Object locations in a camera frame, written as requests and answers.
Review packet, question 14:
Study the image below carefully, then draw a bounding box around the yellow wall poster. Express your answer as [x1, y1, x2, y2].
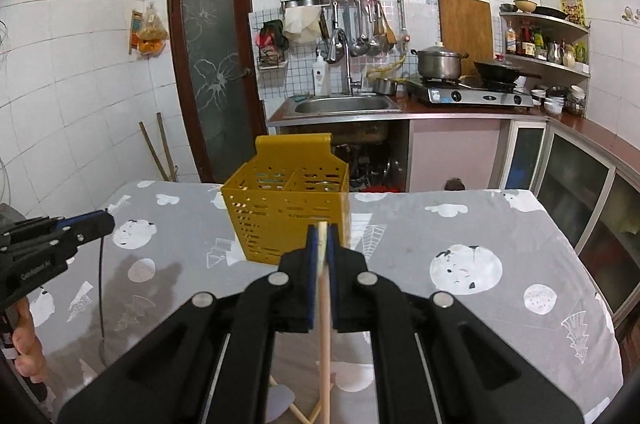
[558, 0, 587, 27]

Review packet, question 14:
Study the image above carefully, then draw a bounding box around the wooden chopstick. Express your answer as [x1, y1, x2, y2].
[287, 401, 322, 424]
[318, 222, 333, 424]

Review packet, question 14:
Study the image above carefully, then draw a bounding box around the row of hanging kitchen tools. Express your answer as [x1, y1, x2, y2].
[319, 0, 399, 57]

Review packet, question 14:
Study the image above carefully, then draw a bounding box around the red and black hanging cloth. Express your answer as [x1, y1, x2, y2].
[257, 20, 286, 50]

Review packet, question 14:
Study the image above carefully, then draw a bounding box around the brown framed glass door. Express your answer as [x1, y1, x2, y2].
[166, 0, 268, 185]

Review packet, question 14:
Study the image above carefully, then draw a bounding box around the row of condiment bottles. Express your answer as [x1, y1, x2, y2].
[505, 21, 588, 66]

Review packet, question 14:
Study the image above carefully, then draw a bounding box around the long wooden stick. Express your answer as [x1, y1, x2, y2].
[139, 121, 171, 182]
[156, 113, 179, 182]

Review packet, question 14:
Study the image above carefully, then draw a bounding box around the steel gas stove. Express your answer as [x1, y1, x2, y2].
[406, 76, 536, 107]

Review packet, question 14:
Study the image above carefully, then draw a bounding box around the yellow perforated utensil holder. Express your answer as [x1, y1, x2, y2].
[221, 133, 352, 266]

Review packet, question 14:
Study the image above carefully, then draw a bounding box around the stainless steel sink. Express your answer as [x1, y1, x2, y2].
[267, 93, 405, 127]

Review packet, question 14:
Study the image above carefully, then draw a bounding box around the rectangular wooden cutting board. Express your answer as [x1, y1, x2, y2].
[437, 0, 495, 77]

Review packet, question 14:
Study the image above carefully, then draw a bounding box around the person's left hand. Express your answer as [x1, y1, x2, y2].
[10, 298, 51, 384]

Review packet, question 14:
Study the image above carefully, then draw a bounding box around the grey printed tablecloth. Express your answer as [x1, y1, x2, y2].
[30, 180, 623, 424]

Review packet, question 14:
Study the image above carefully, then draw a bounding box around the wire wall basket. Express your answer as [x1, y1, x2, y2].
[257, 49, 290, 70]

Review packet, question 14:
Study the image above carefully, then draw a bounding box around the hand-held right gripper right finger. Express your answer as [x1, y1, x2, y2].
[326, 226, 583, 424]

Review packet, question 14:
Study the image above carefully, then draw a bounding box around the black pan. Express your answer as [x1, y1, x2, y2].
[535, 5, 569, 21]

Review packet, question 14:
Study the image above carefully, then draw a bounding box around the hanging plastic bag of fruit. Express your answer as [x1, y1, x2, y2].
[131, 4, 170, 57]

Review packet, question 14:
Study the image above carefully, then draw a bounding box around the kitchen counter with cabinets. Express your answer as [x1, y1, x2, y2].
[267, 94, 640, 330]

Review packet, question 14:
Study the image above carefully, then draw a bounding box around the white soap bottle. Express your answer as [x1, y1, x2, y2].
[312, 49, 331, 97]

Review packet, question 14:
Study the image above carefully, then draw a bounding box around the steel faucet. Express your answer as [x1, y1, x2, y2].
[327, 29, 362, 96]

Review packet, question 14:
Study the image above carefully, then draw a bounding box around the black wok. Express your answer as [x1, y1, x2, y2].
[472, 60, 542, 85]

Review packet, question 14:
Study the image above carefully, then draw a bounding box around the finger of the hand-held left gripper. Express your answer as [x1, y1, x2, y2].
[22, 211, 116, 231]
[0, 224, 116, 265]

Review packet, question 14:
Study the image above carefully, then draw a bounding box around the white hanging cloth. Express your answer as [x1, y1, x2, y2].
[282, 6, 321, 42]

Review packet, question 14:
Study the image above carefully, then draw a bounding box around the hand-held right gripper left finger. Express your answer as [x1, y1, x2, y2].
[57, 224, 321, 424]

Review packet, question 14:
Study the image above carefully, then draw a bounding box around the steel corner shelf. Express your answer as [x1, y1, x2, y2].
[500, 10, 592, 80]

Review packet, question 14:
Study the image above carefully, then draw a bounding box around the steel pot with lid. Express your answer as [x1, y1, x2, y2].
[411, 41, 470, 81]

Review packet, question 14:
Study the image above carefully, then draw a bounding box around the glass jar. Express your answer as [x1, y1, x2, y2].
[567, 85, 587, 116]

